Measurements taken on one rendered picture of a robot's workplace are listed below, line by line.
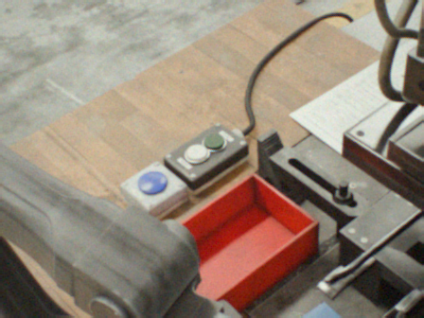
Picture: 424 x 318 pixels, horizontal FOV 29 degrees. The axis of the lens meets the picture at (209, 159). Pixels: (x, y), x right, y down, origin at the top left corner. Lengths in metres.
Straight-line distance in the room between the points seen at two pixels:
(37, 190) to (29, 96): 2.19
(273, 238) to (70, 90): 1.79
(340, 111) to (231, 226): 0.28
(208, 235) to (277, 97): 0.30
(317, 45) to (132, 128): 0.35
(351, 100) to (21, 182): 0.74
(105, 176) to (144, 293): 0.62
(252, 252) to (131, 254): 0.49
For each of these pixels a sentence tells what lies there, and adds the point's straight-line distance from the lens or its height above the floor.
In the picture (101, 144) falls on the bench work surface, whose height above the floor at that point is 0.90.
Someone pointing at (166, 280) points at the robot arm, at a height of 1.27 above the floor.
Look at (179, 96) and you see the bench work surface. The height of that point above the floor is 0.90.
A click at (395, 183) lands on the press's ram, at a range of 0.84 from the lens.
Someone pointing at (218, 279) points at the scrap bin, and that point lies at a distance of 1.03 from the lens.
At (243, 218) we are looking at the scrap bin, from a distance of 1.09.
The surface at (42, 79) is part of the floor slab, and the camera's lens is 2.85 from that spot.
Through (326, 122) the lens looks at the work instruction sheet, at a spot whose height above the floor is 0.90.
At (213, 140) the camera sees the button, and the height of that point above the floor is 0.94.
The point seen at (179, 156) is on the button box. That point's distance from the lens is 1.14.
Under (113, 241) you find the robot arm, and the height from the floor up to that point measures 1.29.
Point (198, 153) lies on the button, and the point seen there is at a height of 0.94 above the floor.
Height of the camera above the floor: 1.73
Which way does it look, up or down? 45 degrees down
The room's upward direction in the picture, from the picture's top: 6 degrees counter-clockwise
